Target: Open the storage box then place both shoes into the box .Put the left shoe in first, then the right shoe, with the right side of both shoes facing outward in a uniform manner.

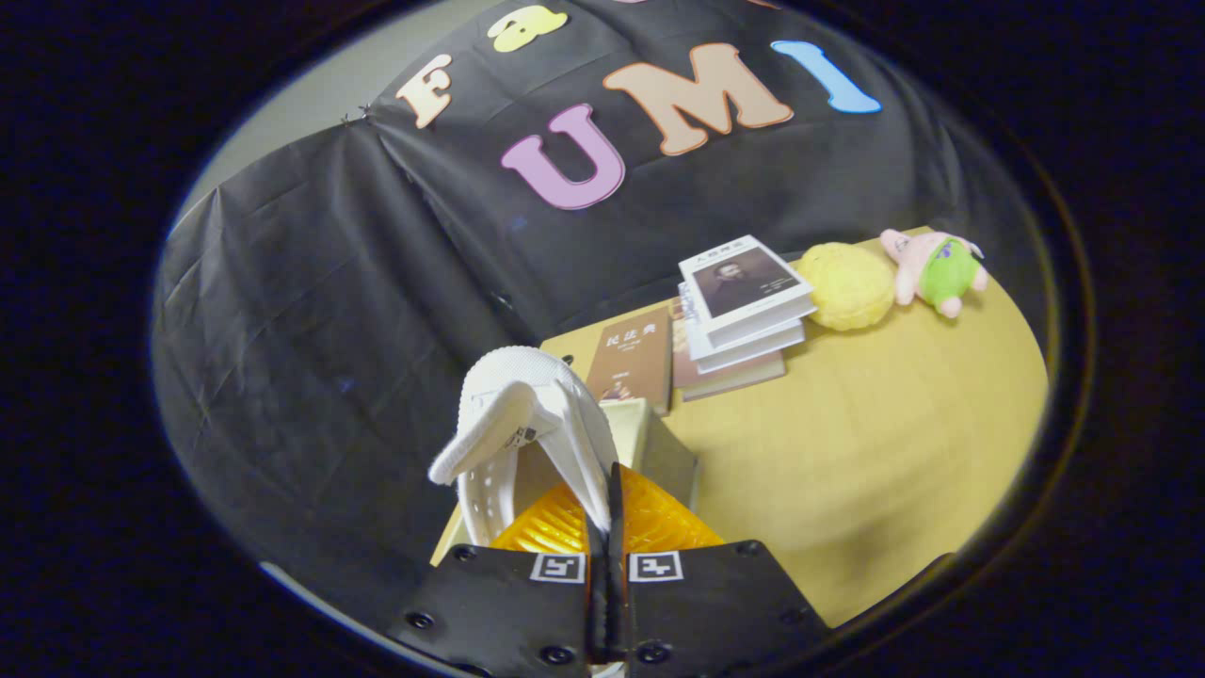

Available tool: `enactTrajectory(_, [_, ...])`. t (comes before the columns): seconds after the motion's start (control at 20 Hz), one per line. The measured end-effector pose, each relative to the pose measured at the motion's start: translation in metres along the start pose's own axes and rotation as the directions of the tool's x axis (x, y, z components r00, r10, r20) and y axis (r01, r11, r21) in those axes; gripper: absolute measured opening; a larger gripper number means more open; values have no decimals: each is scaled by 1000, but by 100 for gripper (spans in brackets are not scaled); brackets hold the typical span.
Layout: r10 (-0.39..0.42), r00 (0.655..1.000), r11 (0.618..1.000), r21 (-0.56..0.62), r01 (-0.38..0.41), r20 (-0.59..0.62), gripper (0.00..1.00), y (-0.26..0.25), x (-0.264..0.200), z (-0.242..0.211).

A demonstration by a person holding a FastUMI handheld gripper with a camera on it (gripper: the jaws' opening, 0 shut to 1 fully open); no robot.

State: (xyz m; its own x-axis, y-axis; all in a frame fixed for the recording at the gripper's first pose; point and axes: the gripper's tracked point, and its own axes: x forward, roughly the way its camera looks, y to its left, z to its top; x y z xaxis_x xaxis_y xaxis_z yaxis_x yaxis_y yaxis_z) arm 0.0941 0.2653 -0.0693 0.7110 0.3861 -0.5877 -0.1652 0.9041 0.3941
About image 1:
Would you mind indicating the thick reddish cover book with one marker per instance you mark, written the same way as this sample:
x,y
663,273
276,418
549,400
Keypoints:
x,y
734,379

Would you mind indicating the black backdrop cloth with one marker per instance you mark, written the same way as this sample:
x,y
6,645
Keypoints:
x,y
329,330

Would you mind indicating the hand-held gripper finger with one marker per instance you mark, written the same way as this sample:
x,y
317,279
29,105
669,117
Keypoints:
x,y
618,612
596,612

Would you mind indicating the plain white book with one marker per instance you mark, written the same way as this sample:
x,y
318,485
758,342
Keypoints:
x,y
753,353

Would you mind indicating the white book with portrait cover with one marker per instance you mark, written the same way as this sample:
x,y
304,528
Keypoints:
x,y
744,282

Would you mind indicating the pink and green plush toy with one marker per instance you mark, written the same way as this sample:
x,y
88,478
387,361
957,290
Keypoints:
x,y
941,273

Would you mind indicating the yellow round plush toy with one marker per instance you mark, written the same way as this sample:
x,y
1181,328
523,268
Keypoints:
x,y
847,287

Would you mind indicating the white canvas shoe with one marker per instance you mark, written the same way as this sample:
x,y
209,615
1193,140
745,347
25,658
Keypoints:
x,y
527,377

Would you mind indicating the brown cover book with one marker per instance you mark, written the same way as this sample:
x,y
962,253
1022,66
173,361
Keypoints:
x,y
635,358

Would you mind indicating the grey fabric storage box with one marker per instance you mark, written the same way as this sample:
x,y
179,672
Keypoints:
x,y
673,461

